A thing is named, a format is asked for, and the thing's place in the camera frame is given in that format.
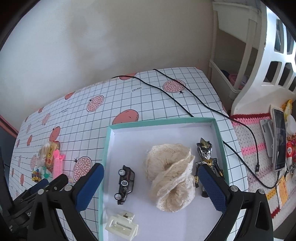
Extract orange snack packet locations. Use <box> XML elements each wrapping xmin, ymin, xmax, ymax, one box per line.
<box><xmin>45</xmin><ymin>141</ymin><xmax>60</xmax><ymax>173</ymax></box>

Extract black toy car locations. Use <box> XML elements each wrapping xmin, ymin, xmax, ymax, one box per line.
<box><xmin>114</xmin><ymin>165</ymin><xmax>135</xmax><ymax>205</ymax></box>

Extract white phone stand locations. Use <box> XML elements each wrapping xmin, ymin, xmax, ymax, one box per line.
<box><xmin>259</xmin><ymin>119</ymin><xmax>274</xmax><ymax>158</ymax></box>

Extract white shelf unit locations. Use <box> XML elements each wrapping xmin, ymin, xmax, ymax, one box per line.
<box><xmin>209</xmin><ymin>1</ymin><xmax>295</xmax><ymax>114</ymax></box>

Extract smartphone on stand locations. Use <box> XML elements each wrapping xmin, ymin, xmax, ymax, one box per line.
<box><xmin>271</xmin><ymin>108</ymin><xmax>287</xmax><ymax>171</ymax></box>

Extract pomegranate grid tablecloth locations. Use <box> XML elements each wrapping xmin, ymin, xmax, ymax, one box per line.
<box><xmin>9</xmin><ymin>67</ymin><xmax>248</xmax><ymax>237</ymax></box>

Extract colourful sunflower hair ties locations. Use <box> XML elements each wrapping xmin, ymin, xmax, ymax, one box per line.
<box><xmin>31</xmin><ymin>169</ymin><xmax>43</xmax><ymax>183</ymax></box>

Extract pink hair roller clip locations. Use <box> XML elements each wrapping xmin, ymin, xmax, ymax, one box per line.
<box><xmin>53</xmin><ymin>150</ymin><xmax>66</xmax><ymax>179</ymax></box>

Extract teal white shallow box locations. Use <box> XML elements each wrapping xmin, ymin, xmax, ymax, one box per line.
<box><xmin>98</xmin><ymin>118</ymin><xmax>227</xmax><ymax>240</ymax></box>

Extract cotton swab bag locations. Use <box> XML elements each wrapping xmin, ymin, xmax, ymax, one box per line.
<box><xmin>36</xmin><ymin>142</ymin><xmax>49</xmax><ymax>168</ymax></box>

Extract crocheted pink white mat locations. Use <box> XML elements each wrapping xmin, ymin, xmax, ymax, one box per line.
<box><xmin>231</xmin><ymin>113</ymin><xmax>295</xmax><ymax>230</ymax></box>

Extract cream hair claw clip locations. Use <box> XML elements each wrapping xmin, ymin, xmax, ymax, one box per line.
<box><xmin>105</xmin><ymin>211</ymin><xmax>138</xmax><ymax>240</ymax></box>

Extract black gold robot figure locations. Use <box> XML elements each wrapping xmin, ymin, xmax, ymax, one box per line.
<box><xmin>194</xmin><ymin>138</ymin><xmax>224</xmax><ymax>188</ymax></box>

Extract black cable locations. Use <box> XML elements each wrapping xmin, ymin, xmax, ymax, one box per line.
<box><xmin>112</xmin><ymin>75</ymin><xmax>195</xmax><ymax>118</ymax></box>
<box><xmin>153</xmin><ymin>68</ymin><xmax>289</xmax><ymax>189</ymax></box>

